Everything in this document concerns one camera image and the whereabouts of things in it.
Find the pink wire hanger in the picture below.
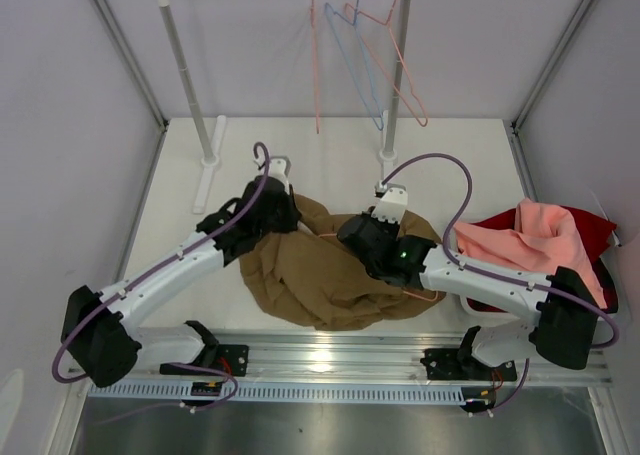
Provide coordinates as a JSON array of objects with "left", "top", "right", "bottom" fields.
[
  {"left": 320, "top": 233, "right": 438, "bottom": 302},
  {"left": 342, "top": 0, "right": 429, "bottom": 128},
  {"left": 309, "top": 0, "right": 321, "bottom": 135}
]

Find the tan brown skirt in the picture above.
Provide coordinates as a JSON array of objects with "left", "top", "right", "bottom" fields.
[{"left": 239, "top": 195, "right": 446, "bottom": 331}]

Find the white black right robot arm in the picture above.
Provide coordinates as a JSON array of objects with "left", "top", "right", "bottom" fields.
[{"left": 337, "top": 213, "right": 599, "bottom": 379}]

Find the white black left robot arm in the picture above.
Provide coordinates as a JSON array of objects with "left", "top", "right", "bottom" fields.
[{"left": 61, "top": 174, "right": 301, "bottom": 388}]

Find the white laundry basket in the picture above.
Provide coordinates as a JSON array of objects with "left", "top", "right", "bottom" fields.
[{"left": 457, "top": 194, "right": 622, "bottom": 323}]

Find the pink garment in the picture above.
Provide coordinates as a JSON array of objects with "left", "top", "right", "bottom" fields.
[{"left": 453, "top": 198, "right": 605, "bottom": 309}]

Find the red garment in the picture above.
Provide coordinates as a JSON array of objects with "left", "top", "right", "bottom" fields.
[{"left": 462, "top": 207, "right": 619, "bottom": 318}]

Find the silver white clothes rack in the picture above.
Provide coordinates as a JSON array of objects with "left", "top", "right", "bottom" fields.
[{"left": 145, "top": 0, "right": 420, "bottom": 216}]

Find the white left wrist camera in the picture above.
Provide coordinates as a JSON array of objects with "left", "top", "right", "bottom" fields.
[{"left": 254, "top": 156, "right": 292, "bottom": 192}]

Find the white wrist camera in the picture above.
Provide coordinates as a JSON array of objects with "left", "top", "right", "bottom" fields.
[
  {"left": 254, "top": 156, "right": 292, "bottom": 192},
  {"left": 371, "top": 183, "right": 408, "bottom": 224}
]

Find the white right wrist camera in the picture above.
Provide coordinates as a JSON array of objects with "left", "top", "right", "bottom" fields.
[{"left": 371, "top": 183, "right": 408, "bottom": 224}]

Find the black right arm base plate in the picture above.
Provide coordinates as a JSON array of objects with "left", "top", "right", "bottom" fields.
[{"left": 420, "top": 348, "right": 517, "bottom": 382}]

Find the grey slotted cable duct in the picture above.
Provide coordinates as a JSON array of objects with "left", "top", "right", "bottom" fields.
[{"left": 89, "top": 379, "right": 465, "bottom": 406}]

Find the aluminium mounting rail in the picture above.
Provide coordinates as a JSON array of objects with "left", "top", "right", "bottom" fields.
[{"left": 67, "top": 330, "right": 613, "bottom": 387}]

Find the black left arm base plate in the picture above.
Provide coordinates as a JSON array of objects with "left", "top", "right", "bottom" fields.
[{"left": 159, "top": 344, "right": 250, "bottom": 377}]

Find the blue wire hanger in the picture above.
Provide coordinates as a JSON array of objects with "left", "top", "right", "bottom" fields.
[{"left": 323, "top": 0, "right": 385, "bottom": 130}]

